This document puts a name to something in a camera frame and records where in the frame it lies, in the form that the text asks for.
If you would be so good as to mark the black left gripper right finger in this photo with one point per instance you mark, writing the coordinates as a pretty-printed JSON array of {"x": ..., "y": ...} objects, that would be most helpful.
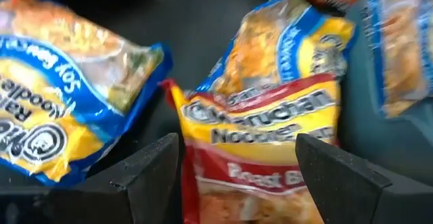
[{"x": 345, "y": 197}]

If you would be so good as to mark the dark blue plastic bin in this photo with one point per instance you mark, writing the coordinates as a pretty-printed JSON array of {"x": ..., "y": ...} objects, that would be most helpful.
[{"x": 389, "y": 142}]

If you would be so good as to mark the blue soy sauce ramen pack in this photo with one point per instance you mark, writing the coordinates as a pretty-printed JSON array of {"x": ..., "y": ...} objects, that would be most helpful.
[
  {"x": 67, "y": 82},
  {"x": 270, "y": 48},
  {"x": 402, "y": 48}
]

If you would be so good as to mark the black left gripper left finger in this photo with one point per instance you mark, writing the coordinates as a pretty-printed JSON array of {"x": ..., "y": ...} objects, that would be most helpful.
[{"x": 142, "y": 190}]

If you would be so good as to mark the red roast beef ramen pack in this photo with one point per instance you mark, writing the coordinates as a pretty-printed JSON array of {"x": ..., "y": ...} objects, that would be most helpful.
[{"x": 257, "y": 122}]

